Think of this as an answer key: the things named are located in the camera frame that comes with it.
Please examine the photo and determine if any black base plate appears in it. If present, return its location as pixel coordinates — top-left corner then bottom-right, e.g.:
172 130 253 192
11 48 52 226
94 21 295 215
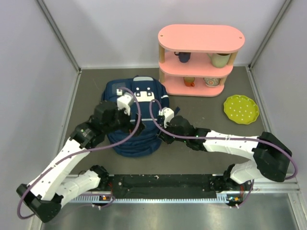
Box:
95 174 251 199

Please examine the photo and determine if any aluminium frame rail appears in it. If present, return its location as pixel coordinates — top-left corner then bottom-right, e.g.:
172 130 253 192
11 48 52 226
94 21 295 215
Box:
55 174 299 207

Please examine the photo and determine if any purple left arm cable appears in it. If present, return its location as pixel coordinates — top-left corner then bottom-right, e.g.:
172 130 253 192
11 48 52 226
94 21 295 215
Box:
17 86 142 220

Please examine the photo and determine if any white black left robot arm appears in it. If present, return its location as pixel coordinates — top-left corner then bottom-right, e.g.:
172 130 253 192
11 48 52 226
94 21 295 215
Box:
16 96 141 223

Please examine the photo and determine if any pale green mug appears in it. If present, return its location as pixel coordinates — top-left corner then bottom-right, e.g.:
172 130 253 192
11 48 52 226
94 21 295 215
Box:
207 53 231 68

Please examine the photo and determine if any pink three-tier shelf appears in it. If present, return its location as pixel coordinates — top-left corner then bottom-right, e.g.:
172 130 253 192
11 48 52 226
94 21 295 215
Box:
158 24 245 97

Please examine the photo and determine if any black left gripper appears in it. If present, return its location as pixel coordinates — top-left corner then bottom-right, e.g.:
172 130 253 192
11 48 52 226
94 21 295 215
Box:
103 103 145 137

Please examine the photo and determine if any green polka dot plate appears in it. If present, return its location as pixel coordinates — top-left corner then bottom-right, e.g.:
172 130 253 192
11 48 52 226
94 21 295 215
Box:
223 94 260 125

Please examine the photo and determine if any orange cup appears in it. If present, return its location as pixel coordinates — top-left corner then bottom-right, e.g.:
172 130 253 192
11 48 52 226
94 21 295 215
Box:
183 77 195 87

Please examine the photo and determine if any patterned flower-shaped bowl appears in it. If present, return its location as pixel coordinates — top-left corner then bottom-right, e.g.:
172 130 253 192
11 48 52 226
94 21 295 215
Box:
203 78 221 87

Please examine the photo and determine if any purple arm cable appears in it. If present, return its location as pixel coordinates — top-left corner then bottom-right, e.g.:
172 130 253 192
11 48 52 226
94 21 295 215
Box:
149 99 299 208
17 86 142 220

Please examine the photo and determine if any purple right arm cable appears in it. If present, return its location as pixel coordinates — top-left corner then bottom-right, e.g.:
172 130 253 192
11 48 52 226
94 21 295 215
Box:
149 99 299 208

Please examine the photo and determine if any navy blue backpack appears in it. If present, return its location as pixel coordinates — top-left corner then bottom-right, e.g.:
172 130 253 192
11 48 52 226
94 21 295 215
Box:
101 76 170 157

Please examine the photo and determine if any dark blue mug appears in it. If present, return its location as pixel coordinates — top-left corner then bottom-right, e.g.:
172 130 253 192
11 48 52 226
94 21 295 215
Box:
174 52 191 63

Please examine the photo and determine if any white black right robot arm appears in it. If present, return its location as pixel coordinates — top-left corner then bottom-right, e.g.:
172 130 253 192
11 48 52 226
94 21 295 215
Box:
158 115 292 190

